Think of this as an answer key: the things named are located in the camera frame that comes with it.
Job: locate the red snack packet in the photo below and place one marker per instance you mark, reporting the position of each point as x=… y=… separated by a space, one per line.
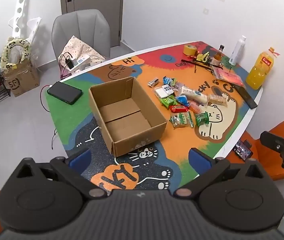
x=179 y=108

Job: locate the white power strip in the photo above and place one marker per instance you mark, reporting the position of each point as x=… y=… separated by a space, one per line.
x=82 y=61

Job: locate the orange juice bottle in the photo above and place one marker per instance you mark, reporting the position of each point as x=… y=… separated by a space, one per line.
x=259 y=72

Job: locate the black smartphone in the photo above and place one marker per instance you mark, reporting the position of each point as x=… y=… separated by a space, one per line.
x=64 y=92

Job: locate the long white bread roll packet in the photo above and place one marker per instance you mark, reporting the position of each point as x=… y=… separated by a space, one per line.
x=194 y=95

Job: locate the blue snack packet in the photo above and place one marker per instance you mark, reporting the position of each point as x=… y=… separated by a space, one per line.
x=183 y=99

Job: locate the blue-green snack packet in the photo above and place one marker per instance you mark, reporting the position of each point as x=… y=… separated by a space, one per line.
x=169 y=80

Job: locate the yellow tape roll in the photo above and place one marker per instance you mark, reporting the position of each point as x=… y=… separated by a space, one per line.
x=189 y=50

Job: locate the black charger plug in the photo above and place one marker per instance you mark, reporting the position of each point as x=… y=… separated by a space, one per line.
x=70 y=62

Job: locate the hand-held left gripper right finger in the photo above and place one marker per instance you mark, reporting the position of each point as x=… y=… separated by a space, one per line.
x=198 y=160

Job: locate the panda print neck pillow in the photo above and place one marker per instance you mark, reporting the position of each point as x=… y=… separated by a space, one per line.
x=8 y=52

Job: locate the cardboard box with logo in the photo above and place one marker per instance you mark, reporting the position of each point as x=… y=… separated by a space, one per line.
x=22 y=80

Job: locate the grey chair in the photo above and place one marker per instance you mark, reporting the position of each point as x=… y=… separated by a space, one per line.
x=82 y=25

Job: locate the silver small snack packet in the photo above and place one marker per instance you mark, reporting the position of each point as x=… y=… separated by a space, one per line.
x=154 y=82

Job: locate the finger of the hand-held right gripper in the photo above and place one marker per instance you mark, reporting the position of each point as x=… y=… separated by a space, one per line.
x=271 y=141

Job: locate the green striped multi packet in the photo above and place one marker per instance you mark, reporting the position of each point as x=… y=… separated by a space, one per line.
x=181 y=120

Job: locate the white packet with black label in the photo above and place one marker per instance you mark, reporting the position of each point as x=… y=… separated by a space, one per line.
x=164 y=91

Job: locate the white perforated bracket board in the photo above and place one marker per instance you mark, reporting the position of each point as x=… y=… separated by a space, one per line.
x=22 y=17

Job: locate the pink book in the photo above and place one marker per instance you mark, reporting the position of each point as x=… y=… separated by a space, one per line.
x=229 y=77

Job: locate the yellow hair claw clip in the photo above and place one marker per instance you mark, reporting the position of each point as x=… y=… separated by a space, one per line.
x=203 y=57

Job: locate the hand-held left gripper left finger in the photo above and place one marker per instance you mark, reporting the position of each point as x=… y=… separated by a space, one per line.
x=80 y=159

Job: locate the rice cracker packet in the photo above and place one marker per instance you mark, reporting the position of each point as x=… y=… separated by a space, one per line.
x=216 y=100

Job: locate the patterned cushion with charger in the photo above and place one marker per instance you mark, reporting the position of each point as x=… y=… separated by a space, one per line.
x=79 y=47

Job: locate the small purple clear packet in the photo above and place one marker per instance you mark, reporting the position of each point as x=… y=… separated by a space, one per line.
x=178 y=86

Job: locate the black remote control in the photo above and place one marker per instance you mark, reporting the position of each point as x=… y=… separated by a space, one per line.
x=246 y=96

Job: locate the orange snack packet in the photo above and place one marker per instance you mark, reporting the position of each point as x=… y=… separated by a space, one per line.
x=194 y=107

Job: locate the brown glass bottle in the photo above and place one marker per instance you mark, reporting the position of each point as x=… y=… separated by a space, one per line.
x=217 y=58

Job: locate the small green snack packet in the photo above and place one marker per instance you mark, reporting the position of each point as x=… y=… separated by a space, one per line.
x=201 y=118

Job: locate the white spray bottle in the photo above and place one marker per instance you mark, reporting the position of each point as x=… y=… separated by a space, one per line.
x=236 y=51

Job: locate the phone with lit screen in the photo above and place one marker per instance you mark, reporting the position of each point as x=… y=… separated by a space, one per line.
x=243 y=151

